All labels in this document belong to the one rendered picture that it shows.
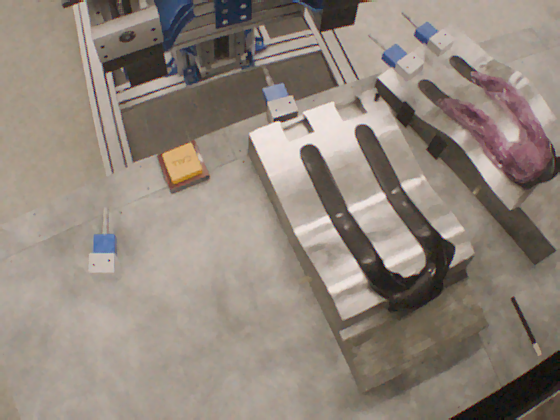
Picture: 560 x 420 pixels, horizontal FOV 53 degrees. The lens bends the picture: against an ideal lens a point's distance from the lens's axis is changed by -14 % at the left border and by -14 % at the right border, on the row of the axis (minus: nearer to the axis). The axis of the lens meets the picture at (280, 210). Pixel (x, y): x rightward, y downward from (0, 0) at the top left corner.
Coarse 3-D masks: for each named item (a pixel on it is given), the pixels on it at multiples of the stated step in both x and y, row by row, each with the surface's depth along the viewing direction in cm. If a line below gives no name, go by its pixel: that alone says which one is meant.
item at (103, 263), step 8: (104, 208) 114; (104, 216) 113; (104, 224) 113; (104, 232) 112; (96, 240) 111; (104, 240) 111; (112, 240) 111; (96, 248) 110; (104, 248) 110; (112, 248) 110; (96, 256) 108; (104, 256) 109; (112, 256) 109; (96, 264) 108; (104, 264) 108; (112, 264) 108; (96, 272) 108; (104, 272) 108; (112, 272) 108
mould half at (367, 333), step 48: (288, 144) 113; (336, 144) 113; (384, 144) 114; (288, 192) 111; (432, 192) 111; (336, 240) 107; (384, 240) 105; (336, 288) 100; (336, 336) 109; (384, 336) 105; (432, 336) 106
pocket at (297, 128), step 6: (294, 120) 116; (300, 120) 117; (306, 120) 117; (282, 126) 116; (288, 126) 117; (294, 126) 117; (300, 126) 117; (306, 126) 117; (288, 132) 117; (294, 132) 117; (300, 132) 117; (306, 132) 117; (312, 132) 116; (288, 138) 116; (294, 138) 116
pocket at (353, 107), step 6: (342, 102) 118; (348, 102) 118; (354, 102) 119; (360, 102) 117; (336, 108) 118; (342, 108) 119; (348, 108) 119; (354, 108) 119; (360, 108) 119; (342, 114) 119; (348, 114) 119; (354, 114) 119; (360, 114) 119; (342, 120) 118
